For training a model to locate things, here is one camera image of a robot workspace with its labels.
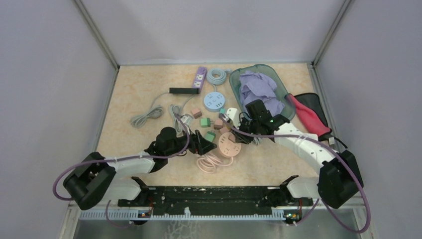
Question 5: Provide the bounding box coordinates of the purple power strip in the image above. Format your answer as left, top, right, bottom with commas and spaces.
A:
192, 66, 208, 91

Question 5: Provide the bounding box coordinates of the black power strip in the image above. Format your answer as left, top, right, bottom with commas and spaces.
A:
169, 88, 200, 95

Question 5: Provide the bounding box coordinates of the red and black bag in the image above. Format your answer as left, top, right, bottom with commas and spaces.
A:
285, 93, 348, 149

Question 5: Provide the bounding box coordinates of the pink round power socket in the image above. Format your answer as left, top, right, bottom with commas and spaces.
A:
217, 132, 242, 158

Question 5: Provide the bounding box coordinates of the teal plastic basin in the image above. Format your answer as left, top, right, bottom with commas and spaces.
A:
229, 64, 296, 120

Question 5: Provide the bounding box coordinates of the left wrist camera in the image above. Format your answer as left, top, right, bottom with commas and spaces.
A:
181, 114, 194, 126

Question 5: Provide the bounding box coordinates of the blue round power socket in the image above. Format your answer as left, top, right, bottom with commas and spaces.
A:
203, 92, 226, 112

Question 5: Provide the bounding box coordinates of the pink cable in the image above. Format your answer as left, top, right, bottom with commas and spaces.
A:
196, 153, 235, 174

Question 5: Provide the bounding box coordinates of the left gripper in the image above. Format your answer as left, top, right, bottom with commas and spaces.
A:
166, 125, 217, 156

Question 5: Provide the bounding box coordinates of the grey cable bundle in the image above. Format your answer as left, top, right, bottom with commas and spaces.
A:
130, 92, 170, 128

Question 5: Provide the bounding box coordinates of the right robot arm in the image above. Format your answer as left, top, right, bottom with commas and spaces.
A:
227, 100, 364, 209

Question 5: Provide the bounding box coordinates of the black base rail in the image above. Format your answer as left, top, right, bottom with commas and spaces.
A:
117, 186, 314, 216

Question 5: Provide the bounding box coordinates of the lavender cloth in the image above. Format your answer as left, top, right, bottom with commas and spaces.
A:
239, 71, 285, 116

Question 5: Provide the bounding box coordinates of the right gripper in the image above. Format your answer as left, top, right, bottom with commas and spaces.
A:
230, 116, 260, 144

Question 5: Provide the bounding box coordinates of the green plug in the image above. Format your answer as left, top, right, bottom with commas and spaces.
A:
204, 131, 216, 142
200, 118, 213, 128

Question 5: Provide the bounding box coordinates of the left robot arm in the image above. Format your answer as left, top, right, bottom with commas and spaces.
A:
63, 127, 217, 210

